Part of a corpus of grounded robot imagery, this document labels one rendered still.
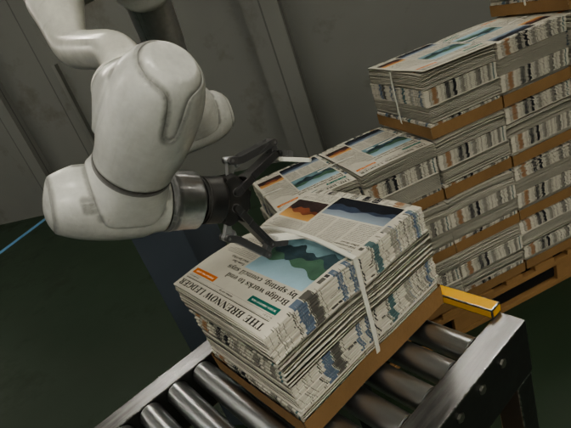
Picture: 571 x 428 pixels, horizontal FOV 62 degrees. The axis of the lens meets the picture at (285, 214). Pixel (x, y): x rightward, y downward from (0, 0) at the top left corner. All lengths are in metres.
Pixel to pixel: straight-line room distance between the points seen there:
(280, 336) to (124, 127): 0.36
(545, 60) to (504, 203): 0.51
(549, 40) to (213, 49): 3.16
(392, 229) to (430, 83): 0.90
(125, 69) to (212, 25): 3.96
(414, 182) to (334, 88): 2.70
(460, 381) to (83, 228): 0.61
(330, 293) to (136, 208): 0.31
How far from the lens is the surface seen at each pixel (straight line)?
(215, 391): 1.01
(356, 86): 4.28
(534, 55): 1.90
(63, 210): 0.64
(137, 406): 1.08
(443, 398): 0.84
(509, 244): 2.05
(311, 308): 0.72
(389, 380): 0.88
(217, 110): 1.48
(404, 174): 1.67
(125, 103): 0.53
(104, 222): 0.64
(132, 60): 0.54
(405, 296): 0.89
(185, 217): 0.69
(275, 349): 0.70
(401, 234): 0.84
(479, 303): 0.96
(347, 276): 0.76
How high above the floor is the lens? 1.43
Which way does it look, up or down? 24 degrees down
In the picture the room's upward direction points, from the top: 20 degrees counter-clockwise
